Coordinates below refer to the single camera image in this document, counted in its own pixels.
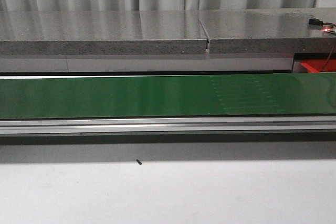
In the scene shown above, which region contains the grey stone counter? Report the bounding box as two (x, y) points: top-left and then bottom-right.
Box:
(1, 8), (335, 74)

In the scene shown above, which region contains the green conveyor belt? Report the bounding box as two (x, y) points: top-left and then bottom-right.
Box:
(1, 73), (335, 135)

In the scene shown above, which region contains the red plastic tray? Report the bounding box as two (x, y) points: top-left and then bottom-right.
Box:
(300, 59), (336, 73)

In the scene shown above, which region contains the small sensor circuit board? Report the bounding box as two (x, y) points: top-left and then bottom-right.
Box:
(308, 18), (335, 34)

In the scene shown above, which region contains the red black sensor wire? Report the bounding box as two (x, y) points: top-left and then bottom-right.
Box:
(319, 40), (336, 72)

